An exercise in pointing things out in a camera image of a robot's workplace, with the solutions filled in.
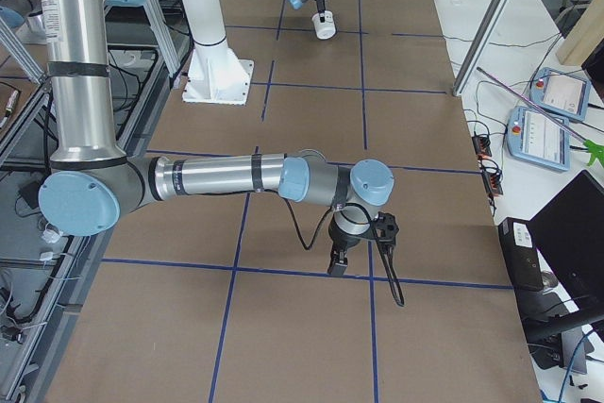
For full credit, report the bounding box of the white mug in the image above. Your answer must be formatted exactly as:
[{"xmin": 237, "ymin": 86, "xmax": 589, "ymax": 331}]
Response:
[{"xmin": 311, "ymin": 10, "xmax": 337, "ymax": 40}]

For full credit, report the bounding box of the black computer box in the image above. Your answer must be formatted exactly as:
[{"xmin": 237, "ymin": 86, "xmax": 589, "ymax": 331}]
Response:
[{"xmin": 497, "ymin": 217, "xmax": 559, "ymax": 292}]

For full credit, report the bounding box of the lower teach pendant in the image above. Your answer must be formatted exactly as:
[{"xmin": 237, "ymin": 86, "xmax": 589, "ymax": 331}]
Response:
[{"xmin": 506, "ymin": 106, "xmax": 570, "ymax": 172}]

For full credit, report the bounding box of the teach pendant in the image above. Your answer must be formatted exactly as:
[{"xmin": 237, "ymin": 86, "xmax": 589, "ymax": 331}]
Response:
[
  {"xmin": 529, "ymin": 67, "xmax": 592, "ymax": 123},
  {"xmin": 506, "ymin": 106, "xmax": 570, "ymax": 172}
]

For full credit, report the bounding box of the thin metal rod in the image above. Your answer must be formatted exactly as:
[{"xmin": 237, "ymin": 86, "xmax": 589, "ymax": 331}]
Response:
[{"xmin": 476, "ymin": 67, "xmax": 588, "ymax": 147}]

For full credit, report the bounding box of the black monitor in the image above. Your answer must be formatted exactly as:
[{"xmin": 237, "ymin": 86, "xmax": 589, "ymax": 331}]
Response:
[{"xmin": 525, "ymin": 170, "xmax": 603, "ymax": 343}]

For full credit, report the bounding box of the upper teach pendant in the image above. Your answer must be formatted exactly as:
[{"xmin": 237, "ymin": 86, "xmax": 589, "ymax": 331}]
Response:
[{"xmin": 529, "ymin": 67, "xmax": 592, "ymax": 123}]

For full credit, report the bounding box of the green plastic clamp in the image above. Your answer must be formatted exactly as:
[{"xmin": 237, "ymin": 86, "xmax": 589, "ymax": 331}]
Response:
[{"xmin": 583, "ymin": 140, "xmax": 604, "ymax": 166}]

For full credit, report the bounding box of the wooden board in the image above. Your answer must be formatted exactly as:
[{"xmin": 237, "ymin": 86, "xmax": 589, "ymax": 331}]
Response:
[{"xmin": 556, "ymin": 0, "xmax": 604, "ymax": 66}]

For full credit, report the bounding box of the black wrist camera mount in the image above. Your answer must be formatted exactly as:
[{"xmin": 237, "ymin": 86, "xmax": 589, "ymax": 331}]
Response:
[{"xmin": 373, "ymin": 211, "xmax": 399, "ymax": 247}]

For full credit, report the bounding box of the black looping gripper cable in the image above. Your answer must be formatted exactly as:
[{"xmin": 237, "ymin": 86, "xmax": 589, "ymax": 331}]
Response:
[{"xmin": 285, "ymin": 194, "xmax": 406, "ymax": 308}]

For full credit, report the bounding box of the white camera pole with base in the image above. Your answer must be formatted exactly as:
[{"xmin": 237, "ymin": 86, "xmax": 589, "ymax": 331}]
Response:
[{"xmin": 182, "ymin": 0, "xmax": 254, "ymax": 105}]

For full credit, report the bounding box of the aluminium frame rail left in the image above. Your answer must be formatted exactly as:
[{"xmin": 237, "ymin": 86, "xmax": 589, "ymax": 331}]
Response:
[{"xmin": 143, "ymin": 0, "xmax": 180, "ymax": 76}]

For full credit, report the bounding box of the aluminium frame post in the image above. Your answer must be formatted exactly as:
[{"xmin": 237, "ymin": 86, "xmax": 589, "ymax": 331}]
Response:
[{"xmin": 452, "ymin": 0, "xmax": 509, "ymax": 96}]

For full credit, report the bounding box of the blue network cable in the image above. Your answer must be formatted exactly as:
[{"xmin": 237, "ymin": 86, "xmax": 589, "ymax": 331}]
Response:
[{"xmin": 542, "ymin": 327, "xmax": 596, "ymax": 403}]

